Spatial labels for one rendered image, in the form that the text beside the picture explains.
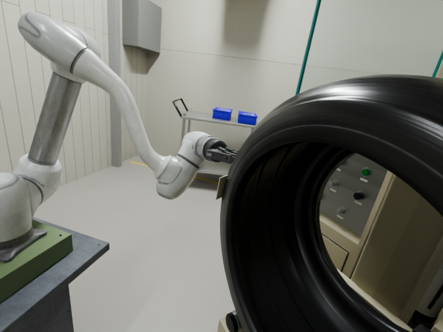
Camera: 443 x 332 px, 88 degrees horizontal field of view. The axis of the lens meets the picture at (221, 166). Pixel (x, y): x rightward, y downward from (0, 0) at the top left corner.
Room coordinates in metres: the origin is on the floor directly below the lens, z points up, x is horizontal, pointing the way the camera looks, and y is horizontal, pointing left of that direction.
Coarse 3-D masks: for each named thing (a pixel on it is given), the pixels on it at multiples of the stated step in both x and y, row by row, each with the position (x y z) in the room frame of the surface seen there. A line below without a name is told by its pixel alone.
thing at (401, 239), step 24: (408, 192) 0.50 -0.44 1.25; (384, 216) 0.52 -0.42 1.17; (408, 216) 0.49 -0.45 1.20; (432, 216) 0.46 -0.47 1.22; (384, 240) 0.51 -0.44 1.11; (408, 240) 0.47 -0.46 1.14; (432, 240) 0.44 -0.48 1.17; (360, 264) 0.53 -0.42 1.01; (384, 264) 0.49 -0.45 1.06; (408, 264) 0.46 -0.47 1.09; (432, 264) 0.45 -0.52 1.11; (384, 288) 0.47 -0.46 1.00; (408, 288) 0.44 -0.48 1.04; (408, 312) 0.46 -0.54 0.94
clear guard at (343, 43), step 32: (320, 0) 1.25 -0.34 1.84; (352, 0) 1.11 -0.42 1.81; (384, 0) 1.00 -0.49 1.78; (416, 0) 0.91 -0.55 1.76; (320, 32) 1.21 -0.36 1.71; (352, 32) 1.07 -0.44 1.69; (384, 32) 0.97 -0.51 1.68; (416, 32) 0.88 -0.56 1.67; (320, 64) 1.17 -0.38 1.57; (352, 64) 1.04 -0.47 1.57; (384, 64) 0.93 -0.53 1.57; (416, 64) 0.85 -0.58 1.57
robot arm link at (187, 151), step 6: (192, 132) 0.88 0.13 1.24; (198, 132) 0.86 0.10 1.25; (204, 132) 0.87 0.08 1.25; (186, 138) 0.87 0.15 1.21; (192, 138) 0.83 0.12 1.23; (198, 138) 0.81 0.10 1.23; (186, 144) 0.83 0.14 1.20; (192, 144) 0.81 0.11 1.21; (180, 150) 0.84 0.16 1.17; (186, 150) 0.81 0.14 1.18; (192, 150) 0.81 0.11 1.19; (180, 156) 0.82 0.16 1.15; (186, 156) 0.80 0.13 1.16; (192, 156) 0.80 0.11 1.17; (192, 162) 0.80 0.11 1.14; (198, 162) 0.81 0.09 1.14; (198, 168) 0.82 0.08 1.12
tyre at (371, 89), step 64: (256, 128) 0.42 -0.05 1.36; (320, 128) 0.30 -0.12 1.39; (384, 128) 0.24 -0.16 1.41; (256, 192) 0.56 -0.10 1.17; (320, 192) 0.59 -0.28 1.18; (256, 256) 0.51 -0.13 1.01; (320, 256) 0.53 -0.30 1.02; (256, 320) 0.34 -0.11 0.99; (320, 320) 0.42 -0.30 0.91; (384, 320) 0.39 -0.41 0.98
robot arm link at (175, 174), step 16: (80, 64) 0.75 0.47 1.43; (96, 64) 0.77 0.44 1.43; (96, 80) 0.77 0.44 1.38; (112, 80) 0.78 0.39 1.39; (112, 96) 0.79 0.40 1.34; (128, 96) 0.80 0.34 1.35; (128, 112) 0.78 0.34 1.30; (128, 128) 0.78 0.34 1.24; (144, 144) 0.78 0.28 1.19; (144, 160) 0.77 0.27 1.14; (160, 160) 0.78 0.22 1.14; (176, 160) 0.79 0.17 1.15; (160, 176) 0.76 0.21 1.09; (176, 176) 0.76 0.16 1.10; (192, 176) 0.80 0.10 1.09; (160, 192) 0.75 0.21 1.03; (176, 192) 0.75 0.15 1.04
